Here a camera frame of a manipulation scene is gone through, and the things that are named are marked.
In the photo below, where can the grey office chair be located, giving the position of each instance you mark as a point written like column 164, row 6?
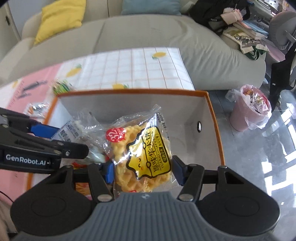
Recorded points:
column 282, row 29

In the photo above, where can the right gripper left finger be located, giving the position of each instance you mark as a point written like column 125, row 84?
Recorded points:
column 101, row 177

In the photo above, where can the clear white candy packet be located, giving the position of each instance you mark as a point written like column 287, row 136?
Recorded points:
column 84, row 129

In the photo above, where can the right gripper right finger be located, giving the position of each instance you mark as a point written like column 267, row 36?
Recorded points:
column 190, row 177

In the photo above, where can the orange white storage box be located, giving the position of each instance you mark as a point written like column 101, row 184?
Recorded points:
column 189, row 118

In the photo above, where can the yellow cushion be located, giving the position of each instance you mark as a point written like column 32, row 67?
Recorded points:
column 60, row 16

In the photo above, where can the green small snack packet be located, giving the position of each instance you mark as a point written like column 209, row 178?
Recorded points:
column 61, row 86

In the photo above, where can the pink trash bin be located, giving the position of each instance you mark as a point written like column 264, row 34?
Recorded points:
column 251, row 108

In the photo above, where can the red date candy packet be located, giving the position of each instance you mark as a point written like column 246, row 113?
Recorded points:
column 37, row 110

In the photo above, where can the blue cushion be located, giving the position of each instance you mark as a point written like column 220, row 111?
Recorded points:
column 135, row 7

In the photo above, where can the pile of books and bags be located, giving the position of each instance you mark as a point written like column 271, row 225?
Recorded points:
column 241, row 36

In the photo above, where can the black backpack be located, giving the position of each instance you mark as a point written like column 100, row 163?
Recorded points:
column 219, row 15

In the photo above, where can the checkered lemon pink tablecloth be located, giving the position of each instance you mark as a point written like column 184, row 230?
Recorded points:
column 160, row 68

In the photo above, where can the beige sofa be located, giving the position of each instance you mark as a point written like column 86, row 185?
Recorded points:
column 212, row 63

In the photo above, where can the yellow waffle snack bag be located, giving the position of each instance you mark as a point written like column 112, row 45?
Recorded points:
column 140, row 148

